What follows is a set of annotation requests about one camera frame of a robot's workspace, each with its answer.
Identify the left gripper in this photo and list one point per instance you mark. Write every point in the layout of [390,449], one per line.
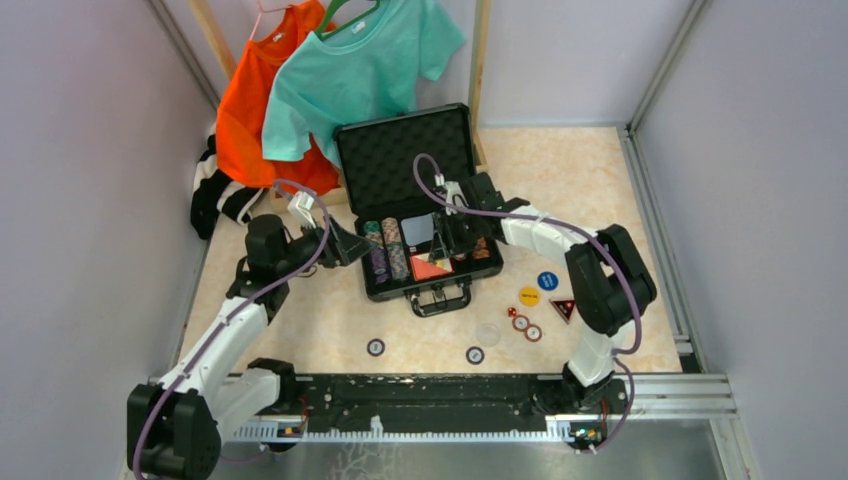
[342,247]

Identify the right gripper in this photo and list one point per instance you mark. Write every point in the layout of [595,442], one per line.
[455,247]

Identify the red playing card box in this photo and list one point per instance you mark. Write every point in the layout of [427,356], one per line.
[424,269]

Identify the black poker set case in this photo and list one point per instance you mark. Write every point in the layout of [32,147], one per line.
[386,164]

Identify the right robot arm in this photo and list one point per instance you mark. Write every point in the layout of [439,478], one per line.
[609,279]

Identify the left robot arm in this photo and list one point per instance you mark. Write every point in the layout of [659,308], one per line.
[176,426]

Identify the purple chip row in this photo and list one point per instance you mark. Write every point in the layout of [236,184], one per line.
[380,267]

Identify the green blue chip row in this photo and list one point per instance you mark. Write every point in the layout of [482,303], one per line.
[373,233]

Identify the blue backed card deck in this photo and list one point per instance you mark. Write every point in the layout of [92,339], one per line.
[417,230]

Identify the orange red chip row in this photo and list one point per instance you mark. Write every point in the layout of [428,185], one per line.
[481,250]

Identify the wooden clothes rack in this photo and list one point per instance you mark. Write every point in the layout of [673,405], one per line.
[217,32]

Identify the yellow round button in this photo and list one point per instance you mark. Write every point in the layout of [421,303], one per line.
[529,296]

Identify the purple chip on table left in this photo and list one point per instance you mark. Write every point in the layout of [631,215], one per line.
[376,347]

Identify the purple chip on table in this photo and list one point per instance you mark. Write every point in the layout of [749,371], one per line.
[474,355]
[376,347]

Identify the blue round button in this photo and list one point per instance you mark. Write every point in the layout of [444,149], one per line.
[548,281]

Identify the purple chip on table right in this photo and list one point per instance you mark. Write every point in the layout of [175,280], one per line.
[474,355]

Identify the red white chip right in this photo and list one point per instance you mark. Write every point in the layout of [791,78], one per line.
[533,333]

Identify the red black triangle marker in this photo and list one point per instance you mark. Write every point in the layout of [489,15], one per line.
[565,308]

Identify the black white striped garment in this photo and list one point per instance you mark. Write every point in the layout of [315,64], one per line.
[215,193]

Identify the orange t-shirt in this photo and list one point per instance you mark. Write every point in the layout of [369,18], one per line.
[241,113]

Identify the teal t-shirt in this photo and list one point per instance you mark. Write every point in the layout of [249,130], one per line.
[365,71]

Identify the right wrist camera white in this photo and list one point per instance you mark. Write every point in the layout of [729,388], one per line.
[451,193]

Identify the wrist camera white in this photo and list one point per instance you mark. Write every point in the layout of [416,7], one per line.
[300,206]
[451,193]

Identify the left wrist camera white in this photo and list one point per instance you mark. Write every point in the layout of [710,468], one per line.
[300,206]

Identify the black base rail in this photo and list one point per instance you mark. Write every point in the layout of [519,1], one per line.
[439,404]

